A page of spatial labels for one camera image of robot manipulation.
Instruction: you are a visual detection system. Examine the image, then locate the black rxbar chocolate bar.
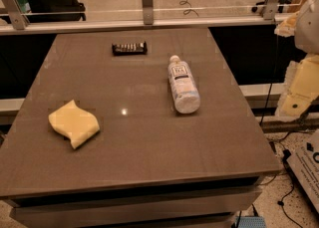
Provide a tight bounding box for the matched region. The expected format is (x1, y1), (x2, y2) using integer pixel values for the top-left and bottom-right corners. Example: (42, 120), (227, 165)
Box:
(112, 42), (148, 56)

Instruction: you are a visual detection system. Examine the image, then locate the clear plastic water bottle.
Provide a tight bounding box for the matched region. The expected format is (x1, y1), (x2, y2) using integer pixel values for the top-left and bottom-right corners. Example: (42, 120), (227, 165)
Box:
(167, 55), (200, 114)

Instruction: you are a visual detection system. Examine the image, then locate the middle metal railing bracket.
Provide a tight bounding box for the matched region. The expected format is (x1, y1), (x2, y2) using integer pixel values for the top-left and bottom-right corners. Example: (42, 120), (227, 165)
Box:
(142, 0), (154, 25)

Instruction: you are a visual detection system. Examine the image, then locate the white printed floor board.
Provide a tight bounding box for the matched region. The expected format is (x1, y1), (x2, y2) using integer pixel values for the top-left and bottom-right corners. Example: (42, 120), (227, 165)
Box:
(287, 130), (319, 213)

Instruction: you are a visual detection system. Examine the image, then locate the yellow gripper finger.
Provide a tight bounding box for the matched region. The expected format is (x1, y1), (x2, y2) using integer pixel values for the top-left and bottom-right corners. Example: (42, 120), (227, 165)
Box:
(275, 54), (319, 118)
(274, 13), (298, 37)

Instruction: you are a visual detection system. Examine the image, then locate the black floor cable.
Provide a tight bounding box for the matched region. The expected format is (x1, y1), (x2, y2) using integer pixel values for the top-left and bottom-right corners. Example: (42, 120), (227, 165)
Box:
(258, 32), (305, 228)

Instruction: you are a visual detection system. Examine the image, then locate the blue box on floor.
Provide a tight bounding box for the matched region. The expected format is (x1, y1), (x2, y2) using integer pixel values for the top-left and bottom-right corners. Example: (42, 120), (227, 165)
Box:
(234, 216), (267, 228)

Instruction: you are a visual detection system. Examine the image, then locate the yellow sponge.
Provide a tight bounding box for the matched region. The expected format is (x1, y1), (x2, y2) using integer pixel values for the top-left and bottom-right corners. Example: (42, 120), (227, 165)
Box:
(48, 100), (100, 149)

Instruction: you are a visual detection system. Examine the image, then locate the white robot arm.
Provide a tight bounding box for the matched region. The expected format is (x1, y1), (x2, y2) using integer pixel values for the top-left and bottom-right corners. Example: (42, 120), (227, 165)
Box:
(275, 0), (319, 121)

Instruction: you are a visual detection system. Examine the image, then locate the left metal railing bracket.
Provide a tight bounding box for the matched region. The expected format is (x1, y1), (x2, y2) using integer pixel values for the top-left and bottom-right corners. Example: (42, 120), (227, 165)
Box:
(2, 0), (29, 30)

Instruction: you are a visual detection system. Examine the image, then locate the grey cabinet drawer front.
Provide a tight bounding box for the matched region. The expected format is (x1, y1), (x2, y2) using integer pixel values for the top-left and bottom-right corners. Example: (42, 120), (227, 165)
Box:
(10, 186), (261, 228)

